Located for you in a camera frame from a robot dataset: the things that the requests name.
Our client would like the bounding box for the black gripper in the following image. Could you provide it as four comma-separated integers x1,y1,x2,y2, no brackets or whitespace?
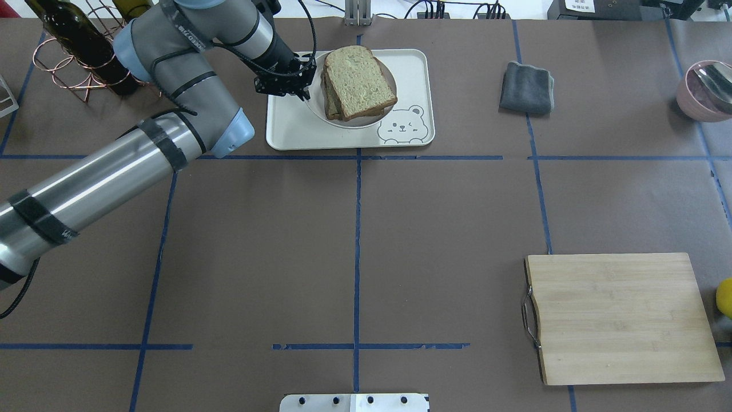
254,53,318,99

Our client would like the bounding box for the white round plate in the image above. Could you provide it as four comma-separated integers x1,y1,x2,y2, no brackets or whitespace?
306,50,395,129

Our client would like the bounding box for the bread slice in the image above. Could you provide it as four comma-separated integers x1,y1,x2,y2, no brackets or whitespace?
323,45,398,121
321,68,343,121

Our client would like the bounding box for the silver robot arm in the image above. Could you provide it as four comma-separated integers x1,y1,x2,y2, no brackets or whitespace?
1,1,317,288

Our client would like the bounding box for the cream bear serving tray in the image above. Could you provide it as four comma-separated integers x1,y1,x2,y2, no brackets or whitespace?
266,49,436,150

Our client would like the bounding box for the dark wine bottle right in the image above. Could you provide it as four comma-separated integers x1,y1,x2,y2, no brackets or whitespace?
112,0,153,23

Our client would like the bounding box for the dark wine bottle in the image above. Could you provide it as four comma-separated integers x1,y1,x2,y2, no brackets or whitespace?
112,0,153,23
26,1,139,96

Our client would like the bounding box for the dark wine bottle left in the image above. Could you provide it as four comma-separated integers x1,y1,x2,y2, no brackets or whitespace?
26,1,139,96

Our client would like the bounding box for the grey folded cloth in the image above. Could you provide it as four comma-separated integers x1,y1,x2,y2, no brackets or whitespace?
499,61,555,115

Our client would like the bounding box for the wooden cutting board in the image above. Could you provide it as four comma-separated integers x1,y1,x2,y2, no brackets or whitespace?
524,252,725,386

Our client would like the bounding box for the pink bowl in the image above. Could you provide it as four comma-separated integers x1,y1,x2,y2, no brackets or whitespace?
675,60,731,122

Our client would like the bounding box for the metal scoop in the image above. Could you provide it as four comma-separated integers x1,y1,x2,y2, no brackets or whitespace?
693,62,731,114

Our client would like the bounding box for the yellow lemon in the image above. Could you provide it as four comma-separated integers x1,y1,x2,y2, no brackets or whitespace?
715,277,732,319

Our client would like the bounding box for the metal camera mast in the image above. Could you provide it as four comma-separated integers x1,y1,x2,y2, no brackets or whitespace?
344,0,373,26

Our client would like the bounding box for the copper wire bottle rack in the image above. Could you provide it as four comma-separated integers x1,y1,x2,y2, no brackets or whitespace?
33,1,154,104

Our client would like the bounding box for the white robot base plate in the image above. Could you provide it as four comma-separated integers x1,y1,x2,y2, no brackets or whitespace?
279,392,431,411

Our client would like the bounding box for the metal cutting board handle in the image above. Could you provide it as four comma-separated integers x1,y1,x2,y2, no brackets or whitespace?
520,284,542,351

